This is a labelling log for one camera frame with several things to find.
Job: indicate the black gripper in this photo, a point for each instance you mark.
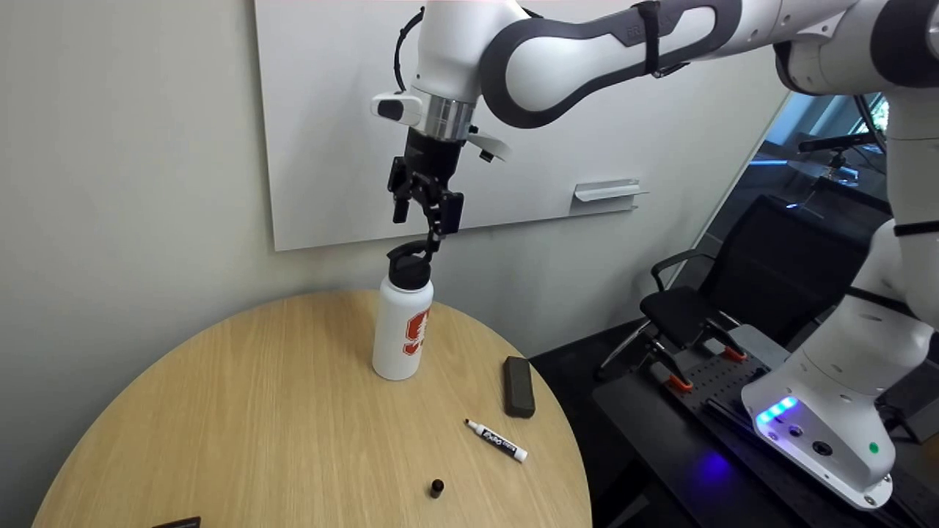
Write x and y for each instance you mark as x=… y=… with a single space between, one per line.
x=428 y=163

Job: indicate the black bottle lid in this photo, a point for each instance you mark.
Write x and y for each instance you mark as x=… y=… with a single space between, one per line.
x=411 y=265

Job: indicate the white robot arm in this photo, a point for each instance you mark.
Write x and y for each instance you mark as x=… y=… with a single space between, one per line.
x=860 y=342

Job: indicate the white bottle with red print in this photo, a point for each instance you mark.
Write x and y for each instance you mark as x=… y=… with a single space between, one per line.
x=400 y=325

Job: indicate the white whiteboard marker tray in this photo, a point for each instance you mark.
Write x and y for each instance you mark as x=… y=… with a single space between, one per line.
x=606 y=192

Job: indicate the black whiteboard eraser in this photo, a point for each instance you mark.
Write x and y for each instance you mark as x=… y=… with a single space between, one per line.
x=518 y=386

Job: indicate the white marker with black print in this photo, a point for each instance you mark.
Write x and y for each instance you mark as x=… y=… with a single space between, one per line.
x=493 y=440

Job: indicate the small black marker cap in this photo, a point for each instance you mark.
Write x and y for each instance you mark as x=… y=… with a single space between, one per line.
x=436 y=487

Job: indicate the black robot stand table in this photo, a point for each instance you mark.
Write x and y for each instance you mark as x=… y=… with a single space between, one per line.
x=665 y=457

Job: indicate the black office chair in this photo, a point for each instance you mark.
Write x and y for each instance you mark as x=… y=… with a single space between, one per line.
x=773 y=265

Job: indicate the dark background desk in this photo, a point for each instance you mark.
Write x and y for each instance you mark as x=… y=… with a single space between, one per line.
x=830 y=163

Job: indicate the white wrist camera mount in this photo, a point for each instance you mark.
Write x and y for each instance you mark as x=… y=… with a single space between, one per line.
x=491 y=146

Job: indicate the white wall whiteboard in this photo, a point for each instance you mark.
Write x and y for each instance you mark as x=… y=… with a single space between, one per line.
x=323 y=117

